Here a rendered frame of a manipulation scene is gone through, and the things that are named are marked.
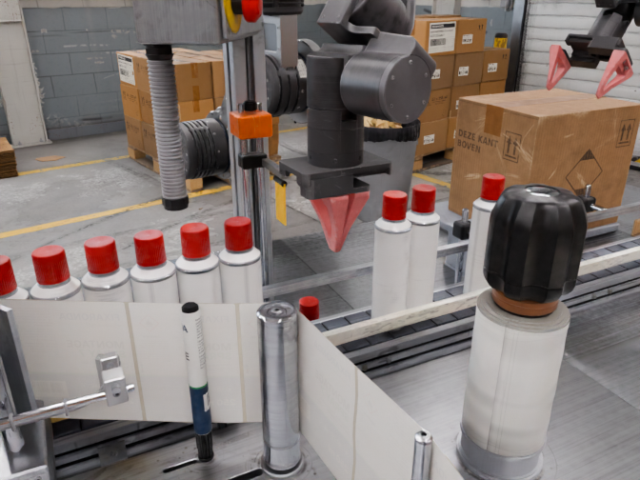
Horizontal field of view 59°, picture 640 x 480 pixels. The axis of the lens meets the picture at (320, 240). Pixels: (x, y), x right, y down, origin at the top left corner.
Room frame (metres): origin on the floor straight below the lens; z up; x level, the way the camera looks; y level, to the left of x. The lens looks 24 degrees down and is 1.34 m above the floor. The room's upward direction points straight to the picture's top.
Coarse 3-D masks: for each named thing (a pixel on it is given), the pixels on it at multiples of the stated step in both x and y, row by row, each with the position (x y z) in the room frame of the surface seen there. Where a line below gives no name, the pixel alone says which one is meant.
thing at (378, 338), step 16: (592, 256) 0.96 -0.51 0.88; (592, 272) 0.89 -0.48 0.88; (608, 272) 0.89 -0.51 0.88; (336, 320) 0.73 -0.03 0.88; (352, 320) 0.73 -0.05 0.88; (432, 320) 0.73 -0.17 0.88; (448, 320) 0.73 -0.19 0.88; (368, 336) 0.69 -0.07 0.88; (384, 336) 0.69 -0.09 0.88; (400, 336) 0.69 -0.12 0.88; (64, 432) 0.50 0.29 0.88
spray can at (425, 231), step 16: (416, 192) 0.74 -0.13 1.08; (432, 192) 0.74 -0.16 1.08; (416, 208) 0.74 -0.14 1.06; (432, 208) 0.74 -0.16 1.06; (416, 224) 0.73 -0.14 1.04; (432, 224) 0.73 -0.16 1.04; (416, 240) 0.73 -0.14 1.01; (432, 240) 0.73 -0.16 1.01; (416, 256) 0.73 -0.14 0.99; (432, 256) 0.74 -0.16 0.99; (416, 272) 0.73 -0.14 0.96; (432, 272) 0.74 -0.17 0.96; (416, 288) 0.73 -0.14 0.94; (432, 288) 0.74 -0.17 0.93; (416, 304) 0.73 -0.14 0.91
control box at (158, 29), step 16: (144, 0) 0.63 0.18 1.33; (160, 0) 0.63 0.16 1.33; (176, 0) 0.63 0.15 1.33; (192, 0) 0.62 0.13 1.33; (208, 0) 0.62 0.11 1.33; (224, 0) 0.62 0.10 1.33; (144, 16) 0.63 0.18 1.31; (160, 16) 0.63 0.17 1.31; (176, 16) 0.63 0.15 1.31; (192, 16) 0.62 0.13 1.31; (208, 16) 0.62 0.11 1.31; (224, 16) 0.63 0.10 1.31; (240, 16) 0.67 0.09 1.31; (144, 32) 0.63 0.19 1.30; (160, 32) 0.63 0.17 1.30; (176, 32) 0.63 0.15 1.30; (192, 32) 0.62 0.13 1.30; (208, 32) 0.62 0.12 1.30; (224, 32) 0.63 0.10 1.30; (240, 32) 0.67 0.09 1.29; (256, 32) 0.77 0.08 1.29
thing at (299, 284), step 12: (636, 204) 1.02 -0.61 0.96; (588, 216) 0.96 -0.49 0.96; (600, 216) 0.97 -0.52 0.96; (612, 216) 0.99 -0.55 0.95; (468, 240) 0.85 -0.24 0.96; (444, 252) 0.81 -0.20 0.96; (456, 252) 0.83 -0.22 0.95; (372, 264) 0.76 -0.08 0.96; (312, 276) 0.72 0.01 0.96; (324, 276) 0.72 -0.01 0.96; (336, 276) 0.73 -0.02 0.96; (348, 276) 0.74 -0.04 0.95; (264, 288) 0.69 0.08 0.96; (276, 288) 0.69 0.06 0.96; (288, 288) 0.70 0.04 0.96; (300, 288) 0.70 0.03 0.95
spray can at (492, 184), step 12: (492, 180) 0.79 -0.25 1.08; (504, 180) 0.80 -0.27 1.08; (492, 192) 0.79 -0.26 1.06; (480, 204) 0.80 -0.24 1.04; (492, 204) 0.79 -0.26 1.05; (480, 216) 0.79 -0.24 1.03; (480, 228) 0.79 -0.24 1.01; (480, 240) 0.79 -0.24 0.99; (468, 252) 0.81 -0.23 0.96; (480, 252) 0.79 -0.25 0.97; (468, 264) 0.80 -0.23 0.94; (480, 264) 0.78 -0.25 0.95; (468, 276) 0.80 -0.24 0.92; (480, 276) 0.78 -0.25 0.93; (468, 288) 0.80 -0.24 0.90; (480, 288) 0.78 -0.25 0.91
